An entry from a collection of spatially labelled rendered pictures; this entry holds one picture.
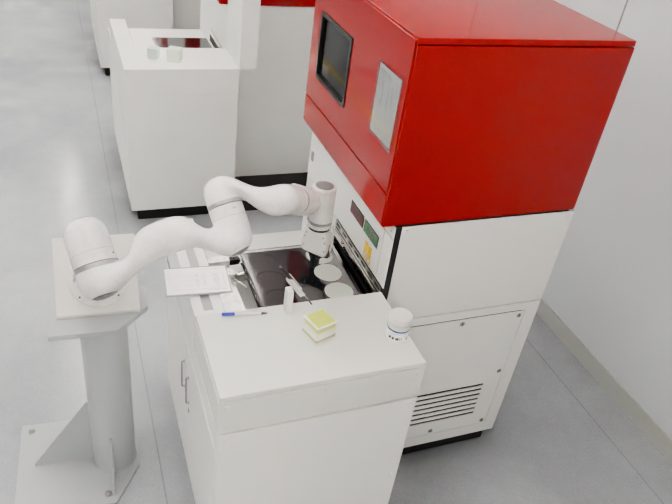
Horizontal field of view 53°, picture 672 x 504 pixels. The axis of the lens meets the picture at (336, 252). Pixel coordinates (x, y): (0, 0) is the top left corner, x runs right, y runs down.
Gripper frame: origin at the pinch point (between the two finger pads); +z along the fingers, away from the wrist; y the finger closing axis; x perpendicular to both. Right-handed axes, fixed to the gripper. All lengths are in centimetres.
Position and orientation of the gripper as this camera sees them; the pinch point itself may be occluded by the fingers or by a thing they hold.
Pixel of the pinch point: (314, 261)
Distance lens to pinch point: 243.0
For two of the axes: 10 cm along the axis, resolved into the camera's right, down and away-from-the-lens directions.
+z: -1.2, 8.2, 5.6
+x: 4.8, -4.5, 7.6
